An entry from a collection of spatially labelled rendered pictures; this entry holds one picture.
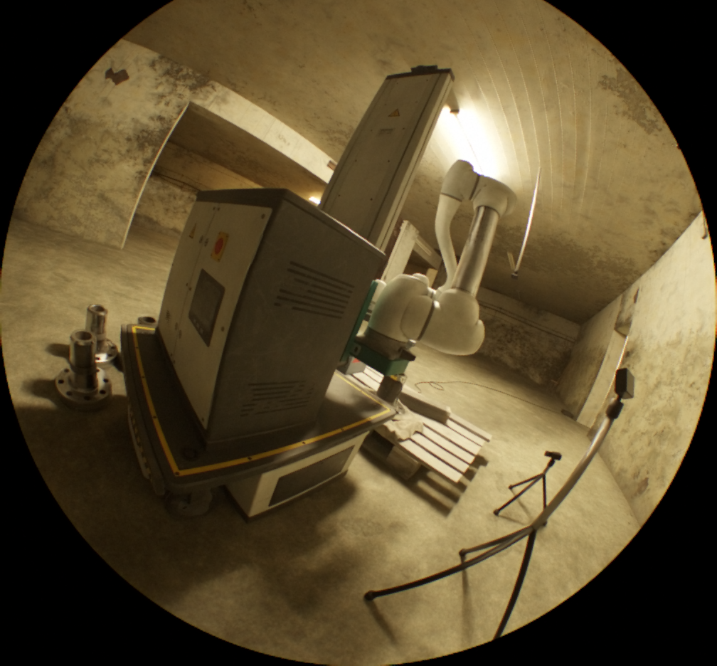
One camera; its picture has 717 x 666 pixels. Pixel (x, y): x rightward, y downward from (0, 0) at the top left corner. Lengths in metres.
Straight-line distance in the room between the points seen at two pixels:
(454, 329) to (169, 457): 0.83
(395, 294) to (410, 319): 0.09
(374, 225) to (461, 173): 0.48
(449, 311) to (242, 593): 1.01
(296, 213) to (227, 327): 0.22
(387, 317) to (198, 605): 0.99
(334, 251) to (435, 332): 0.46
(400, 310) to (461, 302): 0.20
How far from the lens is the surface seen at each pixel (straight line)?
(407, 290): 0.83
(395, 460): 1.29
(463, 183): 1.11
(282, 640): 0.76
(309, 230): 0.46
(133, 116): 4.54
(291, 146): 4.98
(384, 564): 0.94
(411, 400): 1.69
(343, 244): 0.53
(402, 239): 7.13
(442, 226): 1.12
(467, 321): 0.86
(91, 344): 1.06
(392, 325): 0.83
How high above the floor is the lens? 0.74
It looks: 4 degrees down
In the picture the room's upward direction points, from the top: 22 degrees clockwise
